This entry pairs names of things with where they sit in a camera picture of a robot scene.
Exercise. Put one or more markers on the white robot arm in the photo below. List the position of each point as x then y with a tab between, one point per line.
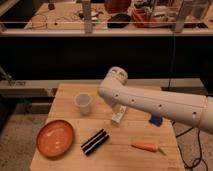
188	109

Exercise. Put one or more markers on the orange plate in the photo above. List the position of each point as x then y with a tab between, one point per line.
55	138

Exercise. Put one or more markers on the black case on bench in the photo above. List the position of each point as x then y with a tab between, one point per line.
119	20

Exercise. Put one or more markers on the metal post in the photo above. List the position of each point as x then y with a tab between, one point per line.
86	6
183	13

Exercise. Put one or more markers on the orange carrot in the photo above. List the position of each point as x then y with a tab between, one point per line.
148	147

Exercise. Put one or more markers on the metal rail beam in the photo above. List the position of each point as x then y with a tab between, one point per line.
47	88

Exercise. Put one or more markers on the black white striped block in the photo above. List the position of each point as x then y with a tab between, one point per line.
94	142

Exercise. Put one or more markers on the white bottle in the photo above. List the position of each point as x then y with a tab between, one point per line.
118	113

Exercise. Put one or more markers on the blue sponge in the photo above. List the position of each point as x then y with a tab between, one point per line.
155	120

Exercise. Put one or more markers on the dark red container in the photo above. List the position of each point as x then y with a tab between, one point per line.
115	6

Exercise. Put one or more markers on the left metal post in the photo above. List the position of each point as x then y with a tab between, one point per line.
86	6

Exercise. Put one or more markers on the right metal post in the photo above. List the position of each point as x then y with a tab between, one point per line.
183	13

